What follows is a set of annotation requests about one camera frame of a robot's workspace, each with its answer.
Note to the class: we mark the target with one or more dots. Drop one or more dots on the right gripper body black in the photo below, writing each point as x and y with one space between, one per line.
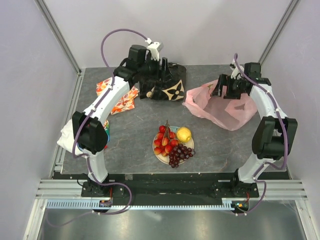
235 88

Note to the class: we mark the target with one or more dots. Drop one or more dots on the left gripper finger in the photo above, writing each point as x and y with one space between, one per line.
165 71
158 90

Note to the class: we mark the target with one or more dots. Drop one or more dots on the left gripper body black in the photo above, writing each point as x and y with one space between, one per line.
151 69

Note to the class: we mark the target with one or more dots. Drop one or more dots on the pink plastic bag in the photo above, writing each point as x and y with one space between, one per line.
229 114

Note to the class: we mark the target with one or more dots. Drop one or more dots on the red fake lychee bunch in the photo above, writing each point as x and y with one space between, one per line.
164 141

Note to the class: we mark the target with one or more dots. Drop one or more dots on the yellow fake lemon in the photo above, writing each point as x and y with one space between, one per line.
183 134

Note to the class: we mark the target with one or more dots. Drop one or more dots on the beige blue ceramic plate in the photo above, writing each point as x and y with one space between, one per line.
190 144

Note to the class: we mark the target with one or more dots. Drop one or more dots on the purple fake grape bunch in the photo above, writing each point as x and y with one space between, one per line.
180 154

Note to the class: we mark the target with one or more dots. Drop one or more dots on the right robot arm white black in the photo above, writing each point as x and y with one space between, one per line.
274 136

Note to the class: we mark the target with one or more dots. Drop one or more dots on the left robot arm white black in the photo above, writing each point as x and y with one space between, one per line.
88 126

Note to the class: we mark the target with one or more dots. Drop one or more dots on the black beige plush cloth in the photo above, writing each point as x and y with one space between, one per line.
177 84

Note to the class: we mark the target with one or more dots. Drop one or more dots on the orange floral cloth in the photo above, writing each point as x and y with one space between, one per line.
126 103

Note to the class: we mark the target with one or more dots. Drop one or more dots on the colourful cartoon cloth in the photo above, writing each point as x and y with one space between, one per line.
66 140

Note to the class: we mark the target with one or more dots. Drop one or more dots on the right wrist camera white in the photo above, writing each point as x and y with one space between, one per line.
236 74

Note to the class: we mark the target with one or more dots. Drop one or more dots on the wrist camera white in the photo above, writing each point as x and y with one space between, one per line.
154 49
236 74

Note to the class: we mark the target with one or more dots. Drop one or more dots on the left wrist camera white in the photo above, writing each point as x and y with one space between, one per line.
154 49

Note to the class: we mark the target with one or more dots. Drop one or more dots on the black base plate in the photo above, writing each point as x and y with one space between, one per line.
216 185

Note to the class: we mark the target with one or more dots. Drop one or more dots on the grey slotted cable duct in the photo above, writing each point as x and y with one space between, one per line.
96 204

